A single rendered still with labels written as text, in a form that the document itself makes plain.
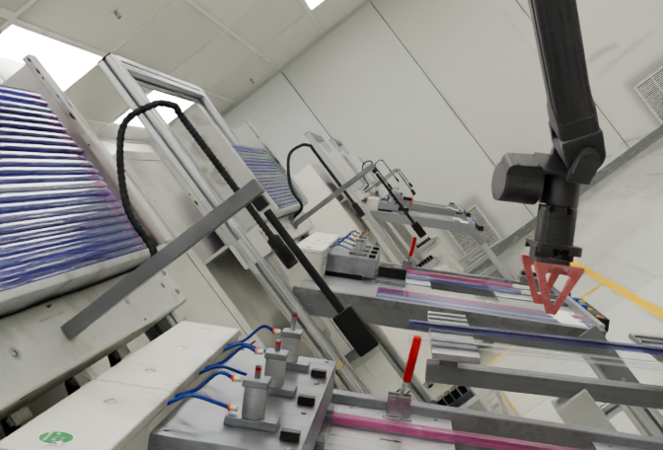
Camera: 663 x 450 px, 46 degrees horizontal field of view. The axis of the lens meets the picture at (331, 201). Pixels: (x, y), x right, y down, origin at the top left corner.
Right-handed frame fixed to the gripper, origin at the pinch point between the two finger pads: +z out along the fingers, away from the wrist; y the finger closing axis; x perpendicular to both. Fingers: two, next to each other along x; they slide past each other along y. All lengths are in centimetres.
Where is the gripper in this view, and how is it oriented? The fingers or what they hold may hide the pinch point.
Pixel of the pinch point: (545, 303)
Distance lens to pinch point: 123.0
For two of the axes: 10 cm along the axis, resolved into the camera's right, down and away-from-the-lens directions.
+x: 9.9, 1.3, -0.7
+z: -1.3, 9.9, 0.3
